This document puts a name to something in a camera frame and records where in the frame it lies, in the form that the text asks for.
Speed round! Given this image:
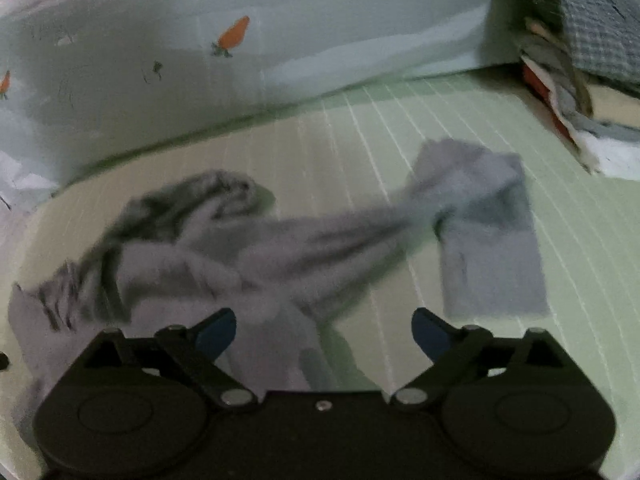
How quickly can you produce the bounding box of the grey zip hoodie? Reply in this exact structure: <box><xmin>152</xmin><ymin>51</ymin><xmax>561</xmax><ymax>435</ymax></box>
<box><xmin>9</xmin><ymin>139</ymin><xmax>548</xmax><ymax>441</ymax></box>

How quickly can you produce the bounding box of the pile of folded clothes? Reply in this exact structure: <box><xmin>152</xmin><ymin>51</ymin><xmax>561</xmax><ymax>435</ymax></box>
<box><xmin>514</xmin><ymin>0</ymin><xmax>639</xmax><ymax>181</ymax></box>

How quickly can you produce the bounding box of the pale green carrot print quilt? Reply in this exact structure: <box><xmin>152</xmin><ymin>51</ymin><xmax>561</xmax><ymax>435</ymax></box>
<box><xmin>1</xmin><ymin>0</ymin><xmax>514</xmax><ymax>208</ymax></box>

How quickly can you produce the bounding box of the green grid mat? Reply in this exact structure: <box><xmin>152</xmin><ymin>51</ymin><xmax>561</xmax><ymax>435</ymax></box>
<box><xmin>0</xmin><ymin>66</ymin><xmax>640</xmax><ymax>480</ymax></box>

